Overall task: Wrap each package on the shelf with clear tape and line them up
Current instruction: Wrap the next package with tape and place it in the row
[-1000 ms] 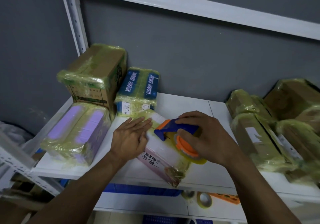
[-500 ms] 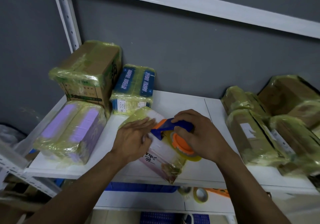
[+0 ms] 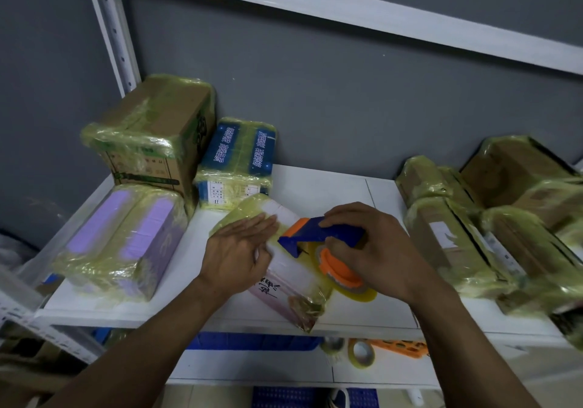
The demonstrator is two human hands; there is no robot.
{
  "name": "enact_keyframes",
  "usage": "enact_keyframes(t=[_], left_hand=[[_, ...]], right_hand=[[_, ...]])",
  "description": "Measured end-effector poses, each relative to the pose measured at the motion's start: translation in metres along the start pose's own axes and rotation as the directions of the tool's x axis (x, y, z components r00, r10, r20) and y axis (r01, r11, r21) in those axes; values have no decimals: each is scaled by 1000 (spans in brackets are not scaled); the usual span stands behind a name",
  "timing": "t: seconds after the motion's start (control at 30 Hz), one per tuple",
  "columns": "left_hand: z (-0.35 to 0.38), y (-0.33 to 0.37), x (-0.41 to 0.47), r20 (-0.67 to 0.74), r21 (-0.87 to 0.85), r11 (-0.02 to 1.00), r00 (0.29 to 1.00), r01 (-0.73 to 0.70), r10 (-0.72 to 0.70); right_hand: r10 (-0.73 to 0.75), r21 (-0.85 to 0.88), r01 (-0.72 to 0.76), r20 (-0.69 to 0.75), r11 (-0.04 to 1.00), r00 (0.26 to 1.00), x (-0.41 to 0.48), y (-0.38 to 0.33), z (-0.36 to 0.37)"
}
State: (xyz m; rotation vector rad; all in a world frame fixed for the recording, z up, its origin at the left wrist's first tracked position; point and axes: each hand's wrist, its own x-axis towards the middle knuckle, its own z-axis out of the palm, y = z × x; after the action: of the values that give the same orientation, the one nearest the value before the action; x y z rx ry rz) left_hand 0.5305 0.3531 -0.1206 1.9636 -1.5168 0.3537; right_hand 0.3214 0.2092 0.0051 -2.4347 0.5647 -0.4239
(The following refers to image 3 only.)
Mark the person's left hand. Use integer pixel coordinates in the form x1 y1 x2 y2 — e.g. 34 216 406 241
199 214 280 295

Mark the person's right hand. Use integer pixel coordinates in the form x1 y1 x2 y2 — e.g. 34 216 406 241
318 201 426 306

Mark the blue and orange tape dispenser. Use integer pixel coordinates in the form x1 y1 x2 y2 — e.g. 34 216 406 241
278 216 367 287

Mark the person's left forearm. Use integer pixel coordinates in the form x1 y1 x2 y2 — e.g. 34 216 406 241
40 277 228 408

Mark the person's right forearm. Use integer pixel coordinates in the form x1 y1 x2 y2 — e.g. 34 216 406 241
407 282 544 408

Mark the white metal shelf rack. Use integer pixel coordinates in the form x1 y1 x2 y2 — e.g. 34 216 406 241
0 0 583 390

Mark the clear yellowish tape roll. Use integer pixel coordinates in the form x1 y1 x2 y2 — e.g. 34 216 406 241
314 250 379 304

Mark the blue plastic crate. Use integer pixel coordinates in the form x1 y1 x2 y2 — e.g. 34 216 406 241
186 331 323 352

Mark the flat brown tape-wrapped box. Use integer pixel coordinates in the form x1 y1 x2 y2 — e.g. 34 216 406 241
394 155 481 209

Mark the blue tape-wrapped box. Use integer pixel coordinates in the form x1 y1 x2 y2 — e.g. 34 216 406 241
193 117 278 213

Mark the brown wrapped box white label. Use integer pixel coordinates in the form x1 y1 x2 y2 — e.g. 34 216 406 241
404 196 520 300

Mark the small clear tape roll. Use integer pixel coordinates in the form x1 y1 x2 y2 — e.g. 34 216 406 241
320 336 348 364

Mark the yellow tape roll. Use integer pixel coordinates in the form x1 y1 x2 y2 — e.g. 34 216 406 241
347 338 377 370

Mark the purple tape-wrapped box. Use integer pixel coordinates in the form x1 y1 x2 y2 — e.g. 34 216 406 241
52 184 189 303

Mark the blue perforated plastic basket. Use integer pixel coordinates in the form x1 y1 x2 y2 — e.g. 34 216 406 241
251 386 380 408

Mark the large brown tape-wrapped carton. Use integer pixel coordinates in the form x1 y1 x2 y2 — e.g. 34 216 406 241
80 73 217 203

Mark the dark tape-wrapped box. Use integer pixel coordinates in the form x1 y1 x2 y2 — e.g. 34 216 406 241
549 302 583 354

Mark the clear plastic bag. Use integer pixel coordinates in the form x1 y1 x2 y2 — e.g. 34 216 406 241
0 231 39 269

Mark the flattened brown cardboard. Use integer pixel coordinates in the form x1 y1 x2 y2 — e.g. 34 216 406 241
0 321 92 408

